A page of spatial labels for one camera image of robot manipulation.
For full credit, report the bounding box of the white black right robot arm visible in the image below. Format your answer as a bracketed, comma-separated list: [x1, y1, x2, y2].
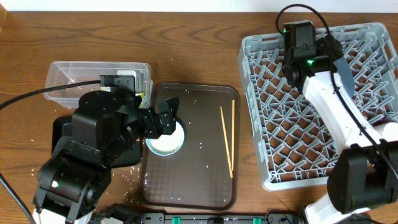
[281, 21, 397, 223]

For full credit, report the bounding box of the black rail with green knobs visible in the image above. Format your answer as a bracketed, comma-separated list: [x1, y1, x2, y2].
[88, 203, 306, 224]

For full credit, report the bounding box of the black flat tray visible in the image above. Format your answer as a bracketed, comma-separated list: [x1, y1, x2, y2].
[52, 116, 143, 168]

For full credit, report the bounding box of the brown checkered serving tray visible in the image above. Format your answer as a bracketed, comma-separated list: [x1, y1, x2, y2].
[139, 83, 240, 210]

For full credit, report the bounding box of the grey plastic dishwasher rack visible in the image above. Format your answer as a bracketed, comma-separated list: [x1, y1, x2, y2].
[238, 22, 397, 191]

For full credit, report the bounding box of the dark blue plate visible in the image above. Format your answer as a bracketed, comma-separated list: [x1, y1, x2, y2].
[333, 57, 355, 98]

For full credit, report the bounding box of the clear plastic bin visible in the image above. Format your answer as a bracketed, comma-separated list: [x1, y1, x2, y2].
[44, 61, 153, 109]

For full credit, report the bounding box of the light blue rice bowl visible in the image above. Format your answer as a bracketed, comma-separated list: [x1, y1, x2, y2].
[146, 122, 185, 156]

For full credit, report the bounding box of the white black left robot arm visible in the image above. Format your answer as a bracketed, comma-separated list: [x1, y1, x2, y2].
[34, 89, 180, 223]

